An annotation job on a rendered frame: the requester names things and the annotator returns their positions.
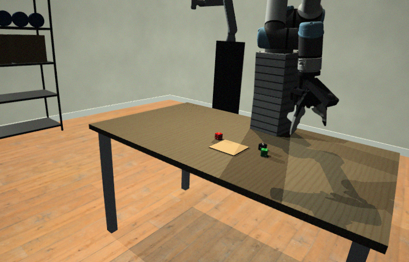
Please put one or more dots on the green die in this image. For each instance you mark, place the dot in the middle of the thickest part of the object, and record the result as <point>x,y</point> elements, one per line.
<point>264,152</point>

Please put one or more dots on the tan mat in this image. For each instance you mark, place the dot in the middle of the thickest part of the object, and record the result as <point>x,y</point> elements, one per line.
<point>229,147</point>

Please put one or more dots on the red die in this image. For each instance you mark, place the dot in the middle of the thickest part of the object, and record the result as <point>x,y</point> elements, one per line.
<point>218,136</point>

